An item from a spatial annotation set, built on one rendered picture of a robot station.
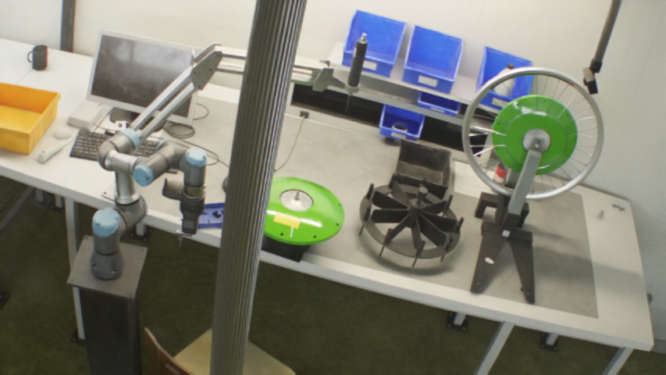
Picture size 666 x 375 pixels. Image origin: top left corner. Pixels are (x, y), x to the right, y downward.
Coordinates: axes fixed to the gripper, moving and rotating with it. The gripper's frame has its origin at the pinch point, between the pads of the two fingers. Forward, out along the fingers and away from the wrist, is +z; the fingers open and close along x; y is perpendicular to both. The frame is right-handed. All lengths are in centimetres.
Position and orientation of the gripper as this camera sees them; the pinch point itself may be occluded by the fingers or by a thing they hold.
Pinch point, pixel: (181, 241)
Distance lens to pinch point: 225.5
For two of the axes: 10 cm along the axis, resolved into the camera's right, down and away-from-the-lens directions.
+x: 0.1, -6.0, 8.0
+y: 9.8, 1.6, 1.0
